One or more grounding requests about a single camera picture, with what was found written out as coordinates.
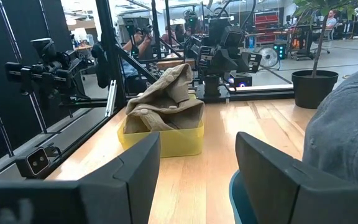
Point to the grey cap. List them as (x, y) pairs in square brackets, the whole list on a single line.
[(346, 133)]

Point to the black device with green lights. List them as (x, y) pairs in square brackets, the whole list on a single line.
[(280, 51)]

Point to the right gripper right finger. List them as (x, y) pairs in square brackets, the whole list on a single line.
[(284, 193)]

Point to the silver frame bracket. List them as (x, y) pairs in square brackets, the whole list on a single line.
[(110, 99)]

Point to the green plant in black pot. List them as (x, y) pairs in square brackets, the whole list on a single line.
[(314, 90)]

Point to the white floor fan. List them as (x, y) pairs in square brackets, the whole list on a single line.
[(268, 57)]

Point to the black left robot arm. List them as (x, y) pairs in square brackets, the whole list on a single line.
[(216, 37)]

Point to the table-level camera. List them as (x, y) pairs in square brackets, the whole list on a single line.
[(36, 161)]

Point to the teal plastic bin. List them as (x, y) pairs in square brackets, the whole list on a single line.
[(239, 202)]

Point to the red storage shelf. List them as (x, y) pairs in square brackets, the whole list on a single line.
[(266, 18)]

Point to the yellow plastic bin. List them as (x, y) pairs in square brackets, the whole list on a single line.
[(172, 143)]

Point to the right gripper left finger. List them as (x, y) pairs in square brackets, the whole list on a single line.
[(110, 193)]

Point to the person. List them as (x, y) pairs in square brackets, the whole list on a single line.
[(168, 34), (129, 67), (331, 20)]

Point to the neighbouring black robot arm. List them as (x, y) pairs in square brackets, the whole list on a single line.
[(51, 71)]

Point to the black device with blue light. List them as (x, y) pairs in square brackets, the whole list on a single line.
[(241, 81)]

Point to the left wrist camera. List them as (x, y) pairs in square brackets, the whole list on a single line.
[(234, 36)]

